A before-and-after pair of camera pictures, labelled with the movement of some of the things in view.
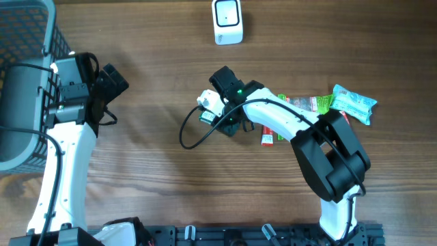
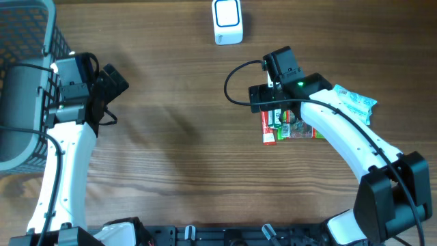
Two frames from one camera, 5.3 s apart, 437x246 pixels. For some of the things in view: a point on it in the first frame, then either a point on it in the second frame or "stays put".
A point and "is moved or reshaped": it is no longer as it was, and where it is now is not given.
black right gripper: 230,129 → 263,89
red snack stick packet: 267,137 stays put
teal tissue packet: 359,106 stays put
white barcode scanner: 228,22 stays put
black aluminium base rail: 260,235 stays put
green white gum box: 207,117 is moved or reshaped
